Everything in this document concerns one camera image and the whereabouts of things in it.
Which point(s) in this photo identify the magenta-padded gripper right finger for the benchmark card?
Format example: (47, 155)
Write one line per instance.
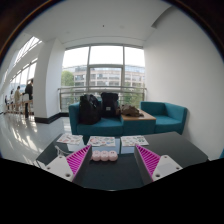
(166, 166)

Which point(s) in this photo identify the brown jacket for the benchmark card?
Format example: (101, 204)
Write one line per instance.
(131, 111)

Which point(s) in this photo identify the pink power strip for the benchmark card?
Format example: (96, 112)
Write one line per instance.
(104, 156)

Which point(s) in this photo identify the wooden sofa table top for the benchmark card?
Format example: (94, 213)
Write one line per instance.
(146, 117)

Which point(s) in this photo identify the colourful sticker sheet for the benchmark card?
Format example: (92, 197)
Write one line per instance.
(70, 139)
(101, 141)
(134, 140)

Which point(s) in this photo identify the person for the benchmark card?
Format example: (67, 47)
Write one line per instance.
(17, 96)
(29, 93)

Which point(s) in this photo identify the metal window railing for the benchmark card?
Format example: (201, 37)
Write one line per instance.
(73, 89)

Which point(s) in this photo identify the teal sofa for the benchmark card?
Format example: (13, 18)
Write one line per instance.
(103, 127)

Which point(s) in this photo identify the black backpack with label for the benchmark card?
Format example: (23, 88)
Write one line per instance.
(109, 105)

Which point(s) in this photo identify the large black bag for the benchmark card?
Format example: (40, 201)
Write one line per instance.
(89, 110)

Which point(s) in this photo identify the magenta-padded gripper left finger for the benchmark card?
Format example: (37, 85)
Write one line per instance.
(60, 166)

